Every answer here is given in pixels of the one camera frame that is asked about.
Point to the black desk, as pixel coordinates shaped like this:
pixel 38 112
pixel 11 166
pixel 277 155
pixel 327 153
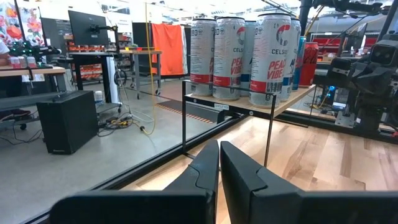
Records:
pixel 93 57

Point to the black monitor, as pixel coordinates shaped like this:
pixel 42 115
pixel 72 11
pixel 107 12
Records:
pixel 88 29

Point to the black mat with orange stripes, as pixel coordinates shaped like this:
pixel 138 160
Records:
pixel 192 112

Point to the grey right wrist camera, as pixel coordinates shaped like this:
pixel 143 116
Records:
pixel 382 54

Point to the silver metal bracket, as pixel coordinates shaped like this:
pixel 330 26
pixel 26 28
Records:
pixel 343 119

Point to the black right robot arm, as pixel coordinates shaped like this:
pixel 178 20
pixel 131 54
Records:
pixel 370 112

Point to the Celsius Arctic Vibe can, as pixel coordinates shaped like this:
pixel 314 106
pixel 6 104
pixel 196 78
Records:
pixel 247 62

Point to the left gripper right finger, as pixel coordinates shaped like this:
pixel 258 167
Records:
pixel 295 208

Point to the orange cloth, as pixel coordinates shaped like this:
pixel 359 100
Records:
pixel 168 49

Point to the wooden table on castors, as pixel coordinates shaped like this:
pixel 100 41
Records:
pixel 141 51

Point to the Celsius Peach Vibe can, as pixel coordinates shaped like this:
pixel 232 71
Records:
pixel 267 77
pixel 202 56
pixel 228 56

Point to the black background robot arm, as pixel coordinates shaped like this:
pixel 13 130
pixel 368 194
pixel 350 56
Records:
pixel 31 49

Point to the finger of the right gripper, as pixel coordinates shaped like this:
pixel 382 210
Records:
pixel 339 69

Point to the black computer tower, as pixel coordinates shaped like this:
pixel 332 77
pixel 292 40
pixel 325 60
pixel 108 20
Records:
pixel 68 124

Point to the blue Red Bull can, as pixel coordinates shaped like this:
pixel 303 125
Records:
pixel 301 62

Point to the floral printed panel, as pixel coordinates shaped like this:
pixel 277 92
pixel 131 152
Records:
pixel 32 28

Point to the person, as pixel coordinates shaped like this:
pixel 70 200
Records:
pixel 3 49

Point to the wooden desk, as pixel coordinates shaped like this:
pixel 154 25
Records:
pixel 31 71

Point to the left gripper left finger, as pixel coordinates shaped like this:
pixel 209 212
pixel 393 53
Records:
pixel 140 208

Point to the red Coca-Cola can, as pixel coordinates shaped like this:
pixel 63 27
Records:
pixel 311 65

